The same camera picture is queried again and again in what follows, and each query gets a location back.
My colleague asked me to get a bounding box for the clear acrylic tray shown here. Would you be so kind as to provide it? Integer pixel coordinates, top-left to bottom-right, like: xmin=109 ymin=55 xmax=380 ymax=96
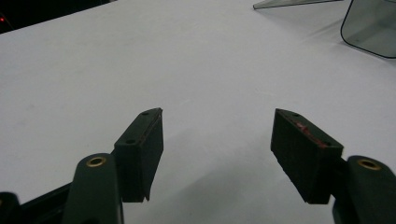
xmin=340 ymin=0 xmax=396 ymax=60

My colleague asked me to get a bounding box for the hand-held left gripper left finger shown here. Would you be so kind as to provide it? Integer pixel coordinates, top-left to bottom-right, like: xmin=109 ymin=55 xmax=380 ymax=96
xmin=61 ymin=107 xmax=164 ymax=224

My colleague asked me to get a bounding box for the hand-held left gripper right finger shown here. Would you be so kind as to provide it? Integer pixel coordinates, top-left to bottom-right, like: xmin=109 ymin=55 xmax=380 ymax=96
xmin=270 ymin=107 xmax=396 ymax=224

